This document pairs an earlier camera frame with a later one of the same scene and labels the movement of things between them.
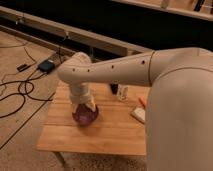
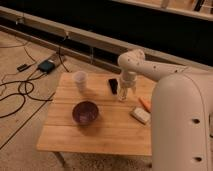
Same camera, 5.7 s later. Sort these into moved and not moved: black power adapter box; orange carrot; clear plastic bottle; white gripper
Moved: white gripper
Not moved: clear plastic bottle; orange carrot; black power adapter box
